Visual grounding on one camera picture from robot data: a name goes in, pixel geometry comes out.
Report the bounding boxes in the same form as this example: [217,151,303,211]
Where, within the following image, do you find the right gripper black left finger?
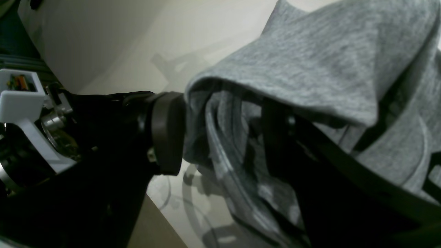
[1,91,185,248]

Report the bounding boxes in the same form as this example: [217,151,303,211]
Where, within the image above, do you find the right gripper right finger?
[261,99,440,248]

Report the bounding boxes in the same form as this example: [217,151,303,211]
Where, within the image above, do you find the grey T-shirt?
[183,0,440,248]

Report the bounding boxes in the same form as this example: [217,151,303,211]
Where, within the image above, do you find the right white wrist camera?
[0,69,81,192]

